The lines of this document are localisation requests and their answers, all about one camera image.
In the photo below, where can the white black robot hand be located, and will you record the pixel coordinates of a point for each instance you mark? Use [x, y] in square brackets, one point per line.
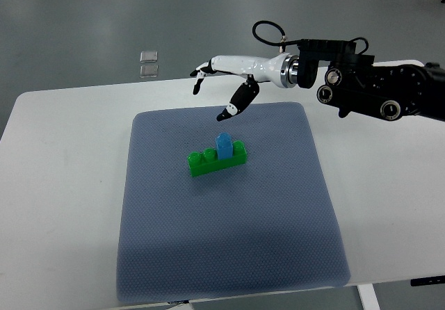
[281, 70]

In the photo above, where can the small blue block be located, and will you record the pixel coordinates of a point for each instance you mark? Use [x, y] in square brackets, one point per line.
[224, 146]

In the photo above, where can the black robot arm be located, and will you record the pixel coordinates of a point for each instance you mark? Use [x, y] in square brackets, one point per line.
[353, 83]

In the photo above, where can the long green block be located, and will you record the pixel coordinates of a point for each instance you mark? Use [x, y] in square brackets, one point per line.
[200, 163]

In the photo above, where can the lower metal floor plate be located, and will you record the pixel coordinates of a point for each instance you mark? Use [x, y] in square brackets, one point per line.
[147, 71]

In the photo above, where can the metal floor plate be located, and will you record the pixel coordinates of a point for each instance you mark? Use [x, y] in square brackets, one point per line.
[148, 56]
[147, 71]

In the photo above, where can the upper metal floor plate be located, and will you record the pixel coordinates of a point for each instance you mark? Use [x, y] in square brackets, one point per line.
[148, 56]

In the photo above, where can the grey-blue textured mat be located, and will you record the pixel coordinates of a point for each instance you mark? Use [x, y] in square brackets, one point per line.
[266, 225]

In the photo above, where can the white table leg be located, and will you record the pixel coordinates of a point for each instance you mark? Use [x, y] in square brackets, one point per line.
[368, 297]

